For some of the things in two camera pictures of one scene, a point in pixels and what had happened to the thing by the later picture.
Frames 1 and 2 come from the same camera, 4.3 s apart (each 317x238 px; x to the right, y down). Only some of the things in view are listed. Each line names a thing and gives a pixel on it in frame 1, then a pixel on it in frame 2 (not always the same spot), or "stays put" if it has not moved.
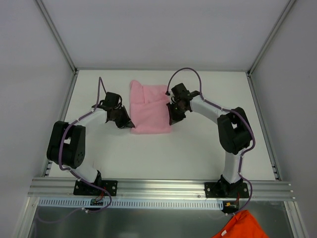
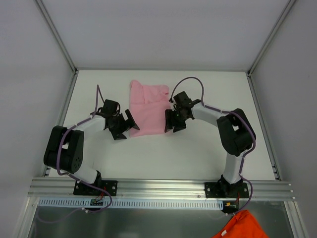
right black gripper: (177, 110) -> (176, 120)
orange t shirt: (241, 225) stays put
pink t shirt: (149, 113) stays put
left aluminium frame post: (57, 36) stays put
